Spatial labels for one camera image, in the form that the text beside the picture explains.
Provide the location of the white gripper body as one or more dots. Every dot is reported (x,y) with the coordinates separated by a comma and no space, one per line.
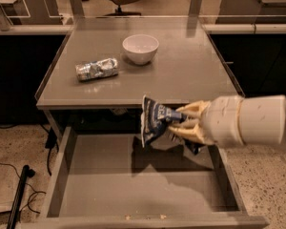
(224,120)

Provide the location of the yellow taped middle gripper finger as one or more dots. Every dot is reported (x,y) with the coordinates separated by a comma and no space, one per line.
(189,123)

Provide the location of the yellow taped gripper finger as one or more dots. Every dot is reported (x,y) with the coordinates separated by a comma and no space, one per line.
(195,134)
(195,109)

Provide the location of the blue chip bag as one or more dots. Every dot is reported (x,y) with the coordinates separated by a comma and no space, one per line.
(156,120)

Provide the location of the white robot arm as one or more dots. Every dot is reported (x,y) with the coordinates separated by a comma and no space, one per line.
(262,121)

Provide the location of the grey cabinet counter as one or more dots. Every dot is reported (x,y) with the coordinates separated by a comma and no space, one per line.
(186,67)

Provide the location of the open grey top drawer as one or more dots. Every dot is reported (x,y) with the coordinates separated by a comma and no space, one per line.
(112,182)

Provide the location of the crumpled silver snack bag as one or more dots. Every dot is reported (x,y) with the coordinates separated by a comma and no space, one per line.
(97,69)

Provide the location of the white ceramic bowl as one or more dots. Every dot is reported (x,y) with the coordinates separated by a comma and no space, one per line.
(140,48)

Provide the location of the black pole on floor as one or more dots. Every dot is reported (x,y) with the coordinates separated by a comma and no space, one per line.
(27,171)

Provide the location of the background desk left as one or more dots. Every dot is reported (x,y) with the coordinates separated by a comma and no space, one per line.
(32,12)

